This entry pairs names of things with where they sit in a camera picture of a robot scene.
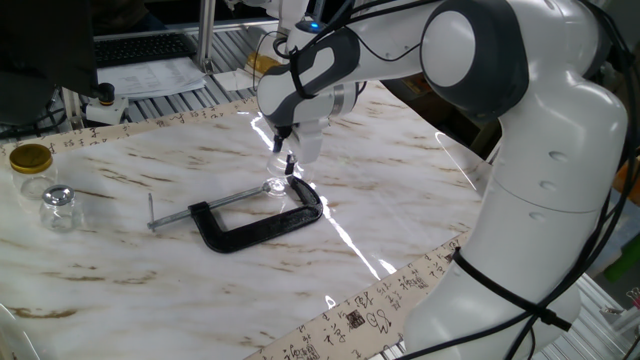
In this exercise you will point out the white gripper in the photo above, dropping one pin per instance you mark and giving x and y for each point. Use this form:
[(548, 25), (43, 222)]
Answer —
[(310, 142)]

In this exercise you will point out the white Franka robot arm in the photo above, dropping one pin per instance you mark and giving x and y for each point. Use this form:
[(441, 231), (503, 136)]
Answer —
[(550, 175)]

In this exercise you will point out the small clear glass jar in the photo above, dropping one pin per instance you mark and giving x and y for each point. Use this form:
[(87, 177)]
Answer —
[(276, 186)]

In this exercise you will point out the black C-clamp with steel screw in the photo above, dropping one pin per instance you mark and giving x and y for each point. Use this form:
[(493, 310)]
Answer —
[(250, 237)]

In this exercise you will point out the glass jar with silver lid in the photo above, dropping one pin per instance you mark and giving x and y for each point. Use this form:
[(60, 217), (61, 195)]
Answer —
[(58, 195)]

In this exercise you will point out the glass jar with gold lid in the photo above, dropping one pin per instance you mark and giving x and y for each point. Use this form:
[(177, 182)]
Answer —
[(31, 159)]

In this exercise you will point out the gold coloured round object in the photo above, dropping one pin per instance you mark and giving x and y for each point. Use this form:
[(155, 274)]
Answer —
[(261, 62)]

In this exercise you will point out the white printed papers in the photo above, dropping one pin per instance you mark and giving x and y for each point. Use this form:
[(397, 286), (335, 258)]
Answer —
[(150, 77)]

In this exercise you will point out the black computer keyboard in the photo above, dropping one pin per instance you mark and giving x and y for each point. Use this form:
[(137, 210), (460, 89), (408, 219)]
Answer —
[(140, 49)]

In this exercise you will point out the beige calligraphy print cloth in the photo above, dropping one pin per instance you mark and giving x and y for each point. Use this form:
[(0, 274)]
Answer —
[(360, 320)]

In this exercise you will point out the glossy marble pattern sheet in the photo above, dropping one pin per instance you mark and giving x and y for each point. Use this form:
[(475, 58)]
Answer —
[(150, 300)]

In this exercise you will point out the black computer monitor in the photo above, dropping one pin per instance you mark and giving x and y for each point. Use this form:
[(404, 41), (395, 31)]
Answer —
[(40, 45)]

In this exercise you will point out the orange box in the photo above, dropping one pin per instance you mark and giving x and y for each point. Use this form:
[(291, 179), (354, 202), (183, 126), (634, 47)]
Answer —
[(631, 182)]

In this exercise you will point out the green plastic object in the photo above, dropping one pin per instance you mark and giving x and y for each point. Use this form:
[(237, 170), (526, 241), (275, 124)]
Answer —
[(625, 260)]

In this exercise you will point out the binder clips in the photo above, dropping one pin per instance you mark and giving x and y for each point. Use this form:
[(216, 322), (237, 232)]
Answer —
[(634, 297)]

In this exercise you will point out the tall aluminium profile post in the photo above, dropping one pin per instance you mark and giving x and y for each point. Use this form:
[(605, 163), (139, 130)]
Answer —
[(206, 35)]

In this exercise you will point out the aluminium frame rail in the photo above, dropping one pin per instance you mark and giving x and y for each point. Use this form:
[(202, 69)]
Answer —
[(165, 29)]

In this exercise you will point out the white mount with black knob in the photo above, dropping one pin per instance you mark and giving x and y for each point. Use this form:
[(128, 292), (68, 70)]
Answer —
[(106, 107)]

